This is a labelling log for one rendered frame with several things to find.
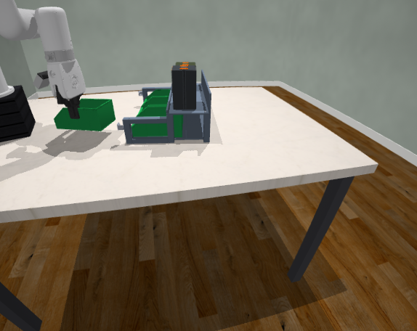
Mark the grey shelf rack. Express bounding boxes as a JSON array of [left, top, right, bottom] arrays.
[[117, 72, 211, 144]]

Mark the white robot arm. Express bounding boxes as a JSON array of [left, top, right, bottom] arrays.
[[0, 0, 75, 98]]

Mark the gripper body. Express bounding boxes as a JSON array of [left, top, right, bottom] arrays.
[[47, 59, 86, 99]]

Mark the black case with orange latches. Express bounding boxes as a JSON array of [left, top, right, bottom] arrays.
[[171, 65, 196, 110]]

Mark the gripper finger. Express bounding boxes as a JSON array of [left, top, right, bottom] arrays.
[[73, 94, 83, 108], [55, 85, 80, 119]]

